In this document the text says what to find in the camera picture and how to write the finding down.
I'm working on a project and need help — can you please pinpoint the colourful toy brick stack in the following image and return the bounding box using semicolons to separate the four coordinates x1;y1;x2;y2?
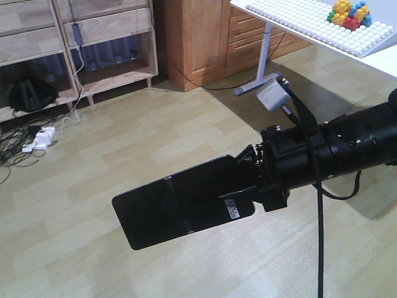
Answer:
326;1;373;31

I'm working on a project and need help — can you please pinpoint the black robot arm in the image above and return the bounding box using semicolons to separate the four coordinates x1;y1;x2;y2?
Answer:
221;91;396;212

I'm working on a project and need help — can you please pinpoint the white desk leg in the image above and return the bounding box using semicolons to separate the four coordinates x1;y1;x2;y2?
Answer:
233;22;277;96

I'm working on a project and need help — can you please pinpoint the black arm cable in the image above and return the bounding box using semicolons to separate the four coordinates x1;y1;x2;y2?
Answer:
280;105;362;298

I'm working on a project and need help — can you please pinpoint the white power strip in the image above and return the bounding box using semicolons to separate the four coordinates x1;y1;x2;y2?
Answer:
22;126;56;153

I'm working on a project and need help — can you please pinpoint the white building block baseplate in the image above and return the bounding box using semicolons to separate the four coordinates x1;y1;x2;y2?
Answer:
245;1;396;58

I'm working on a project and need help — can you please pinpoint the black foldable phone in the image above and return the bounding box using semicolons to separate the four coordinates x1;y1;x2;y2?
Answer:
112;155;256;250

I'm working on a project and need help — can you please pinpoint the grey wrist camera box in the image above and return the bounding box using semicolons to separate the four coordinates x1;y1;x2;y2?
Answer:
256;78;291;112

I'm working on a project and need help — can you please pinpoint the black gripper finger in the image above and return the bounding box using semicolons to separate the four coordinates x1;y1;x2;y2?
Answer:
235;145;257;174
218;186;267;204

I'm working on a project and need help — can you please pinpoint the wooden shelf unit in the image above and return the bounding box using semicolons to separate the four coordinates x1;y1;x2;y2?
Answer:
1;1;158;121

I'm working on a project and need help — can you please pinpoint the grey usb hub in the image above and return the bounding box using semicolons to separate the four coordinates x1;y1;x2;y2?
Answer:
72;23;84;47

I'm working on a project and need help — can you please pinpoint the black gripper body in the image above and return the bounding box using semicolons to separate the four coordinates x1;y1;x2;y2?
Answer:
258;125;316;212

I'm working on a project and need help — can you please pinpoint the wooden cabinet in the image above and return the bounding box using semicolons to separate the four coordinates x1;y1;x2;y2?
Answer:
153;0;314;93

